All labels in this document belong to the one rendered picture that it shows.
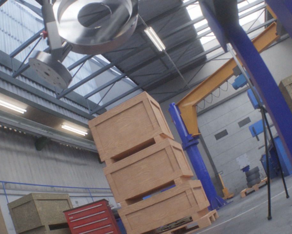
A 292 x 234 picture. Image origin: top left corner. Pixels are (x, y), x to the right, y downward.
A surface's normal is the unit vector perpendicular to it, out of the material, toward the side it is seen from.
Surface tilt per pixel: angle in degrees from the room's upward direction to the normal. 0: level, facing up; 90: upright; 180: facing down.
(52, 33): 90
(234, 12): 180
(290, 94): 90
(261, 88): 90
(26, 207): 90
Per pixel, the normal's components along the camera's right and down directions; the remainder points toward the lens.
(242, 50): -0.31, -0.24
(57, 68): 0.59, 0.02
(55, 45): 0.22, -0.44
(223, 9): 0.36, 0.87
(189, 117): -0.73, 0.04
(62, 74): 0.77, 0.20
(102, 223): -0.02, -0.37
